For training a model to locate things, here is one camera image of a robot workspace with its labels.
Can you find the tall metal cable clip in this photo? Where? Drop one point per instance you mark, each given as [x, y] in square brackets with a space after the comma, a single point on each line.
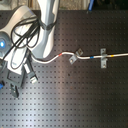
[103, 58]

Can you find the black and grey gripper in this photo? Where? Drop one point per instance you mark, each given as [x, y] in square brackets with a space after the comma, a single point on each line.
[18, 65]

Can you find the small metal cable clip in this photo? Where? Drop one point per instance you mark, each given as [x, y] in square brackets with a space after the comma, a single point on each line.
[72, 59]
[79, 52]

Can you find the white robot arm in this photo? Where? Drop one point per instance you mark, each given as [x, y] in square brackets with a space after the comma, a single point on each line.
[25, 35]

